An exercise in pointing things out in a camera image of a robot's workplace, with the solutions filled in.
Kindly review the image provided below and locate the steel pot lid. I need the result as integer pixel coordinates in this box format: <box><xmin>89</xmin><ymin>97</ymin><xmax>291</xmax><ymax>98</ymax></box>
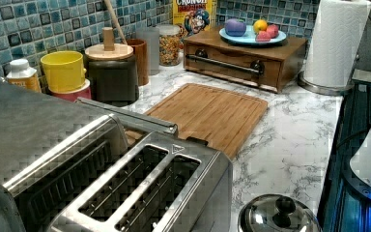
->
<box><xmin>238</xmin><ymin>194</ymin><xmax>323</xmax><ymax>232</ymax></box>

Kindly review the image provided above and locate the red toy fruit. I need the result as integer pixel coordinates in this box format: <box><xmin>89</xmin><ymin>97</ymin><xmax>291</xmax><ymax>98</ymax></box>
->
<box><xmin>256</xmin><ymin>24</ymin><xmax>279</xmax><ymax>43</ymax></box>

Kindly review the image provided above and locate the silver paper towel holder base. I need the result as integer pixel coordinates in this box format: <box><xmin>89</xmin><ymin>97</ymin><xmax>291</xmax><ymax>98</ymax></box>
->
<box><xmin>297</xmin><ymin>72</ymin><xmax>355</xmax><ymax>97</ymax></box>

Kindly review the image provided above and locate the bamboo cutting board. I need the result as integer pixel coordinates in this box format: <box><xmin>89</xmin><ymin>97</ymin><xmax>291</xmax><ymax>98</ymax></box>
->
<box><xmin>125</xmin><ymin>82</ymin><xmax>269</xmax><ymax>160</ymax></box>

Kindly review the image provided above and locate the red cup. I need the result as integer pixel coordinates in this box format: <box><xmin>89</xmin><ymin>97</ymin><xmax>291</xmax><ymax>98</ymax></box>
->
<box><xmin>51</xmin><ymin>79</ymin><xmax>92</xmax><ymax>102</ymax></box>

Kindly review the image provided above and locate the white capped orange bottle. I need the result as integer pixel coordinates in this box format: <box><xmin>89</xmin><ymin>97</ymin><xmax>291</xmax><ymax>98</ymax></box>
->
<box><xmin>7</xmin><ymin>59</ymin><xmax>42</xmax><ymax>93</ymax></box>

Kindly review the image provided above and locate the Cap'n Crunch cereal box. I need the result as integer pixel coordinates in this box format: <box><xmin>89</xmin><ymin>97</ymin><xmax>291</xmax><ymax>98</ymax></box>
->
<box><xmin>173</xmin><ymin>0</ymin><xmax>216</xmax><ymax>39</ymax></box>

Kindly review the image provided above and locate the silver oven door handle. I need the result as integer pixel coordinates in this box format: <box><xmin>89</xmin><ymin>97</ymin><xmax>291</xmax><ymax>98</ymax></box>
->
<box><xmin>75</xmin><ymin>97</ymin><xmax>178</xmax><ymax>136</ymax></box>

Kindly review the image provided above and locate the wooden drawer box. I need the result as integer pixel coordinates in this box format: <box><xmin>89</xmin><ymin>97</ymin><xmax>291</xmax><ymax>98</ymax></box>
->
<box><xmin>184</xmin><ymin>27</ymin><xmax>307</xmax><ymax>93</ymax></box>

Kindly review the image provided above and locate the purple toy fruit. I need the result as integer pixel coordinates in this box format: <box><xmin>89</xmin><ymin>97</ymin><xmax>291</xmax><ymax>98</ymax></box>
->
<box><xmin>224</xmin><ymin>18</ymin><xmax>246</xmax><ymax>37</ymax></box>

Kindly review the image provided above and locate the light blue plate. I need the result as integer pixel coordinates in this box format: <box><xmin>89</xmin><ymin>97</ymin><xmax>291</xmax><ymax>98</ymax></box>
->
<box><xmin>219</xmin><ymin>27</ymin><xmax>287</xmax><ymax>45</ymax></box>

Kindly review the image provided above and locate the brown wooden cup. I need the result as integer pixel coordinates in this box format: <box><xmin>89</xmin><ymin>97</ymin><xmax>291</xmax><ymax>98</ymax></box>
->
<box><xmin>128</xmin><ymin>39</ymin><xmax>149</xmax><ymax>86</ymax></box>

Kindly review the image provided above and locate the frosted grey canister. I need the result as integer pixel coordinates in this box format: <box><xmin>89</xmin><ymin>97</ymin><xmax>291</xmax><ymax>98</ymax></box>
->
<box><xmin>136</xmin><ymin>27</ymin><xmax>159</xmax><ymax>75</ymax></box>

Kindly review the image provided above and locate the wooden spoon handle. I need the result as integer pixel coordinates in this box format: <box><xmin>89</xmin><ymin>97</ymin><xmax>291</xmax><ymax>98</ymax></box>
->
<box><xmin>103</xmin><ymin>0</ymin><xmax>128</xmax><ymax>44</ymax></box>

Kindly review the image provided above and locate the yellow cup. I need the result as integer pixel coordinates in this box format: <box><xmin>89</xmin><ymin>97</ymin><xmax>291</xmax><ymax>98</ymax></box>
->
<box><xmin>41</xmin><ymin>50</ymin><xmax>86</xmax><ymax>93</ymax></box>

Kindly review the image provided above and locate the black canister with wooden lid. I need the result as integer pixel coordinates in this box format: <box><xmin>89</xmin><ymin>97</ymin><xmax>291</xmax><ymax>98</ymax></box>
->
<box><xmin>85</xmin><ymin>27</ymin><xmax>139</xmax><ymax>106</ymax></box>

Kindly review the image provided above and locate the yellow toy lemon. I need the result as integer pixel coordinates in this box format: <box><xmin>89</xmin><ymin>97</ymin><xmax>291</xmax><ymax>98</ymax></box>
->
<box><xmin>253</xmin><ymin>19</ymin><xmax>268</xmax><ymax>34</ymax></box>

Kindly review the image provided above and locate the silver two-slot toaster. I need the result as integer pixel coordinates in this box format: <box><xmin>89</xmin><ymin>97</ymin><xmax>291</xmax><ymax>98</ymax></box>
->
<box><xmin>47</xmin><ymin>132</ymin><xmax>232</xmax><ymax>232</ymax></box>

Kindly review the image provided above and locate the white paper towel roll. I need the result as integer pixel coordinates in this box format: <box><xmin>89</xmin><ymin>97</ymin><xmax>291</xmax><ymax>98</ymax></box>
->
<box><xmin>303</xmin><ymin>0</ymin><xmax>371</xmax><ymax>88</ymax></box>

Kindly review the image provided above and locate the clear cereal jar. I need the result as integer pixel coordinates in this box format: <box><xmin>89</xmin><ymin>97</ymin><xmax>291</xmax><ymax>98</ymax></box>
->
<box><xmin>157</xmin><ymin>24</ymin><xmax>180</xmax><ymax>66</ymax></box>

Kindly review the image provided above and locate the silver toaster oven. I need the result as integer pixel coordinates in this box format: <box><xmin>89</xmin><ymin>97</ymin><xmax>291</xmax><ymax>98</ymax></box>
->
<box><xmin>0</xmin><ymin>80</ymin><xmax>128</xmax><ymax>232</ymax></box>

